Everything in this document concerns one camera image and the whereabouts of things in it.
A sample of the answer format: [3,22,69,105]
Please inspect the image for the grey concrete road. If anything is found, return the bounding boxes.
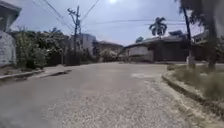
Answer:
[0,61,224,128]

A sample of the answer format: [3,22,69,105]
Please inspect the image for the utility pole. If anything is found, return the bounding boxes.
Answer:
[179,3,196,70]
[66,5,82,65]

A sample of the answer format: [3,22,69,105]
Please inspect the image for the low building with dark roof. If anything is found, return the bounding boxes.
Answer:
[120,29,214,63]

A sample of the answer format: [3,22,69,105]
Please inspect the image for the palm tree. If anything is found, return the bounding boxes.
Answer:
[148,16,168,38]

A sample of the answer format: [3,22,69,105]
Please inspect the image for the green bushes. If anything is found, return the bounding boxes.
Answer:
[9,27,98,70]

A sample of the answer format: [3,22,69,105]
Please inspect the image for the concrete kerb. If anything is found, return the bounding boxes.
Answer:
[0,68,72,82]
[161,73,224,118]

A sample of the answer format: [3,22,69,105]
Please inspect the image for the dry grass verge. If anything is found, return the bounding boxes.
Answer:
[166,63,224,104]

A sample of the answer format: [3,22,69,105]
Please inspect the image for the overhead wires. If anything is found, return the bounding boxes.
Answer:
[31,0,188,32]

